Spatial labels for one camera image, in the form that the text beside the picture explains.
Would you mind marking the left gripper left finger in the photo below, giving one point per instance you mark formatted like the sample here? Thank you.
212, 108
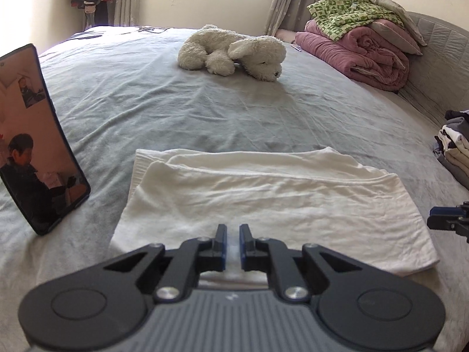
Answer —
182, 267

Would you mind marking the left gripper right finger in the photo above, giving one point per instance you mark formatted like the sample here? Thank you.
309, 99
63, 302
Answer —
280, 265

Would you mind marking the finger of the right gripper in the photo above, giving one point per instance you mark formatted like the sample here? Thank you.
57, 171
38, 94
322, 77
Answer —
446, 211

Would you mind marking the white cotton pants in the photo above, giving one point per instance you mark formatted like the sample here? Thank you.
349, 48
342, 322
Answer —
321, 196

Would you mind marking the stack of folded clothes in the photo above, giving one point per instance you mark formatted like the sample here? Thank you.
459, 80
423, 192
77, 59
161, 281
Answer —
451, 147

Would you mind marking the black smartphone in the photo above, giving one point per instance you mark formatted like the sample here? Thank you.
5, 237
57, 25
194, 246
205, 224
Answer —
38, 166

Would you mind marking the maroon folded quilt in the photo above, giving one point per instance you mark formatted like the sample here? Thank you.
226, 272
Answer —
361, 54

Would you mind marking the grey pink pillow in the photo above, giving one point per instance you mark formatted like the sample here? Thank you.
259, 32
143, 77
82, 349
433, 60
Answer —
397, 36

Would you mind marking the grey top pillow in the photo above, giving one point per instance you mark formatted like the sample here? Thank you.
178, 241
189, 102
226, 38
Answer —
400, 11

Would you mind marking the grey bed sheet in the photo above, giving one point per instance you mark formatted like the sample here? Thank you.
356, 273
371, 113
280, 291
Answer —
125, 91

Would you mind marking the white plush dog toy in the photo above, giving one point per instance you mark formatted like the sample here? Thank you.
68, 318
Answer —
221, 50

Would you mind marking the green patterned blanket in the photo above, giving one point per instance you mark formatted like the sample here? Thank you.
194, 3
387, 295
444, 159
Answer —
335, 18

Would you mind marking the dark flat item on bed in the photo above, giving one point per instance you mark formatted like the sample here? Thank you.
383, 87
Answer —
84, 36

